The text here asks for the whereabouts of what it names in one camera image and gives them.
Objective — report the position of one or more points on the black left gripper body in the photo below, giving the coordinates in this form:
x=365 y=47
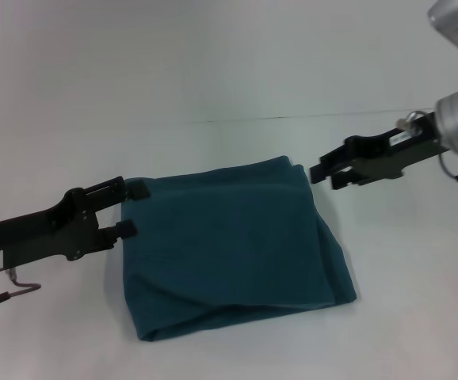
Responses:
x=54 y=229

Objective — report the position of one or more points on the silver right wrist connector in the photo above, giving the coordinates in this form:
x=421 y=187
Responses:
x=409 y=122

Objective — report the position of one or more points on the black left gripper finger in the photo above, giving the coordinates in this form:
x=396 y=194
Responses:
x=138 y=190
x=127 y=230

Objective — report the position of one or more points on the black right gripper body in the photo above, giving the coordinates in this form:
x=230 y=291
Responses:
x=387 y=154

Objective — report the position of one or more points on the teal blue shirt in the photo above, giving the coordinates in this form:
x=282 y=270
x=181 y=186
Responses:
x=233 y=245

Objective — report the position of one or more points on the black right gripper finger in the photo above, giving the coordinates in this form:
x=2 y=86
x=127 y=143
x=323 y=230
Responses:
x=321 y=172
x=342 y=180

